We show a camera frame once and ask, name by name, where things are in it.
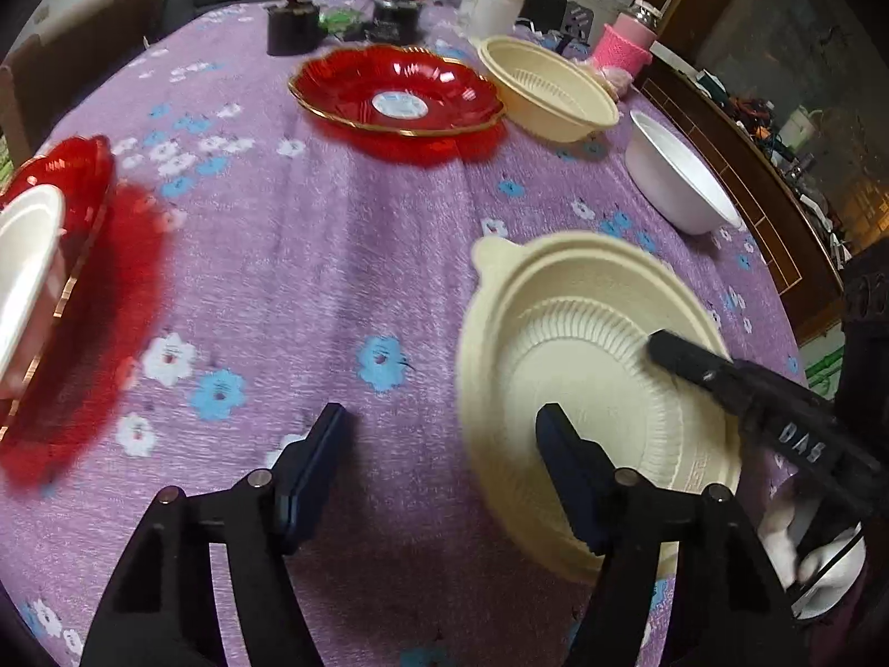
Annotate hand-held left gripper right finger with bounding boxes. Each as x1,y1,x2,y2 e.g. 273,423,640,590
535,403,813,667

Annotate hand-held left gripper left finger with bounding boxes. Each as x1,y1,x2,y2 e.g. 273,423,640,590
79,401,348,667

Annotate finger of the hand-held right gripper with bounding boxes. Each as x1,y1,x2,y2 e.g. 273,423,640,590
647,330,747,407

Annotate cream plastic bowl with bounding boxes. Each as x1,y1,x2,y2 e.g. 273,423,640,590
455,231,744,585
476,34,621,143

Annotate white bowl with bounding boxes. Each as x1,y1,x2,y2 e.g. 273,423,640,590
0,184,67,400
623,109,744,236

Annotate red gold-rimmed plate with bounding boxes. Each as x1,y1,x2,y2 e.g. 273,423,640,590
288,43,506,154
0,135,118,446

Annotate person's right hand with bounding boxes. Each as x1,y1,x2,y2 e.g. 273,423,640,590
757,479,869,623

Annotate low wooden sideboard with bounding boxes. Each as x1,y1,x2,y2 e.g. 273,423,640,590
635,42,845,345

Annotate purple floral tablecloth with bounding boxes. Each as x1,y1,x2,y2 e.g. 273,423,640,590
0,0,813,667

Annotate bottle with pink sleeve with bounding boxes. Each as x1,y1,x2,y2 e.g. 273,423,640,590
590,0,664,74

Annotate white plastic jar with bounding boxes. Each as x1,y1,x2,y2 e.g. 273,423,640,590
462,0,527,49

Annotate black cylindrical container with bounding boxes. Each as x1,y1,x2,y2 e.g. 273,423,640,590
266,0,321,57

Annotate green packet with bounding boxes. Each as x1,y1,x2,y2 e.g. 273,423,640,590
319,7,366,39

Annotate brown armchair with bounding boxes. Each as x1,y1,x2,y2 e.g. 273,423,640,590
0,0,164,161

